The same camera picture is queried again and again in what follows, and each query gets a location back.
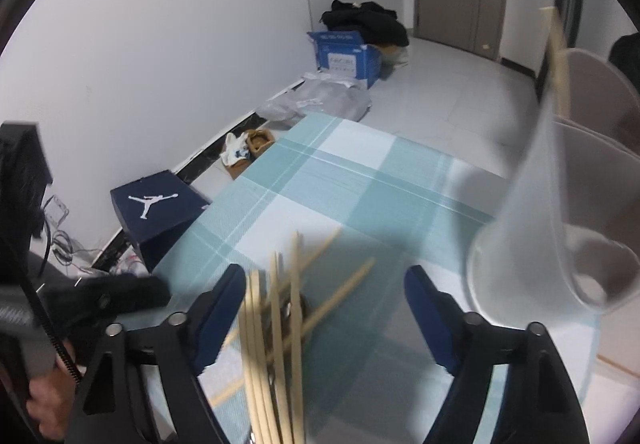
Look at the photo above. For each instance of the person's left hand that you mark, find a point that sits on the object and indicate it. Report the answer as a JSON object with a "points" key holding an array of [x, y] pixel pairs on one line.
{"points": [[50, 404]]}

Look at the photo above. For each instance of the brown slipper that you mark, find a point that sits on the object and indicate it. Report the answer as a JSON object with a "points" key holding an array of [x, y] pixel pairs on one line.
{"points": [[260, 141], [239, 169]]}

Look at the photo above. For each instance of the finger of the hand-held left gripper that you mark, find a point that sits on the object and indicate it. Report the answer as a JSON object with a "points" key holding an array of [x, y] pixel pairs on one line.
{"points": [[125, 294]]}

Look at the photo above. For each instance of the translucent white utensil holder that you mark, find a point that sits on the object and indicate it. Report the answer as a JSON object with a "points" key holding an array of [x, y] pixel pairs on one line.
{"points": [[530, 224]]}

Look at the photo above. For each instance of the white patterned sock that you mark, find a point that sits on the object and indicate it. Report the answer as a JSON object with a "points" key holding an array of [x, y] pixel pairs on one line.
{"points": [[235, 151]]}

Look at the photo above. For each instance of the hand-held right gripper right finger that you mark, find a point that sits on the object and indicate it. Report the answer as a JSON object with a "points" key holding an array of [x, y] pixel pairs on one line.
{"points": [[425, 314]]}

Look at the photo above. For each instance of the navy shoe box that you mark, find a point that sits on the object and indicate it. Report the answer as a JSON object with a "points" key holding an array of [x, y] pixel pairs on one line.
{"points": [[155, 214]]}

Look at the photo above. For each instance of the wooden chopstick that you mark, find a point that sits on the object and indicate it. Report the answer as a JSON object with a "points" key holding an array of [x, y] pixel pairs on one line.
{"points": [[555, 54]]}

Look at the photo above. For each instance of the pile of black clothes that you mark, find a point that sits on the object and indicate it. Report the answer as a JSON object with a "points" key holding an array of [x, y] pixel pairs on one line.
{"points": [[370, 21]]}

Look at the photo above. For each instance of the white cabinet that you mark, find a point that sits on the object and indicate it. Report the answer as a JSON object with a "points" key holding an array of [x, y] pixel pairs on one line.
{"points": [[620, 339]]}

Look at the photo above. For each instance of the pile of wooden chopsticks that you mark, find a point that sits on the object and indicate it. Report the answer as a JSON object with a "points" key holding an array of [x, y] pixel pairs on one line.
{"points": [[255, 374]]}

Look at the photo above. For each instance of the beige bag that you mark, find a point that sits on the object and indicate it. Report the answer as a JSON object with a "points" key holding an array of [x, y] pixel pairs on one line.
{"points": [[395, 55]]}

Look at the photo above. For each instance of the wall socket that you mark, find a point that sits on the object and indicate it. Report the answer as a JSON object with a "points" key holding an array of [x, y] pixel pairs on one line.
{"points": [[55, 209]]}

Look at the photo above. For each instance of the teal checked tablecloth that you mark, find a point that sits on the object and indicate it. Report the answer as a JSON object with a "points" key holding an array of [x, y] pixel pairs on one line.
{"points": [[350, 184]]}

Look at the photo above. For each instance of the blue cardboard box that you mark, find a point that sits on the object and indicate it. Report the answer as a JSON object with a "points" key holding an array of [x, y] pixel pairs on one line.
{"points": [[345, 59]]}

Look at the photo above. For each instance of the grey plastic bag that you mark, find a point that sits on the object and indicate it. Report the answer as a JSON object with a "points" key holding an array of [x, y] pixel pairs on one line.
{"points": [[320, 99]]}

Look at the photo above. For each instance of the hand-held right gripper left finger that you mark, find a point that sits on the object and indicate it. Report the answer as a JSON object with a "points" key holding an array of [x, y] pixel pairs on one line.
{"points": [[225, 309]]}

